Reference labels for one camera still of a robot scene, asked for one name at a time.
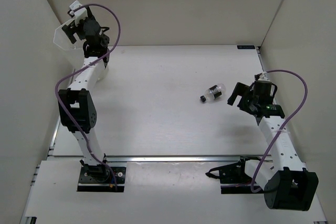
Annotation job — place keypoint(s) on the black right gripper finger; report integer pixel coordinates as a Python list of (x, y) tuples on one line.
[(245, 105), (239, 90)]

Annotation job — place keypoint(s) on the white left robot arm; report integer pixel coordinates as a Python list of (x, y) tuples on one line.
[(76, 107)]

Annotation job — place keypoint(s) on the clear bottle black label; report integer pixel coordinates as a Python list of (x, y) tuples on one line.
[(213, 93)]

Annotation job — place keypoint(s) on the translucent white plastic bin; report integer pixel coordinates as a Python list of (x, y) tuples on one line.
[(64, 44)]

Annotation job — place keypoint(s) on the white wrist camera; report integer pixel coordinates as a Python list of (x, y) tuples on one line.
[(261, 77), (77, 13)]

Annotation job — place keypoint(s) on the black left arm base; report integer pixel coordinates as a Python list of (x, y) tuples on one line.
[(99, 179)]

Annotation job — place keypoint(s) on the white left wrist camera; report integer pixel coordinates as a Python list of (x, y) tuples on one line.
[(77, 13)]

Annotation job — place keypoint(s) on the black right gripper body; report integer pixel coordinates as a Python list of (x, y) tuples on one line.
[(254, 100)]

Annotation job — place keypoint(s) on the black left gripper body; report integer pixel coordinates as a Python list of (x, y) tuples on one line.
[(106, 40)]

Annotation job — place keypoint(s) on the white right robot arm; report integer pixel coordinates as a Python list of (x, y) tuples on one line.
[(287, 185)]

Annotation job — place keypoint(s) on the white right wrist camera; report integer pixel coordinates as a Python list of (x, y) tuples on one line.
[(261, 77)]

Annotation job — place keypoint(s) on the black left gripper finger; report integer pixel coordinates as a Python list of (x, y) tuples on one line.
[(90, 16), (70, 30)]

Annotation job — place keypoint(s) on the dark label on table edge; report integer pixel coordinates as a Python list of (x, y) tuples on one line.
[(245, 47)]

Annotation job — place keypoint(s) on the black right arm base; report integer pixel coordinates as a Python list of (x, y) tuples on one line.
[(232, 177)]

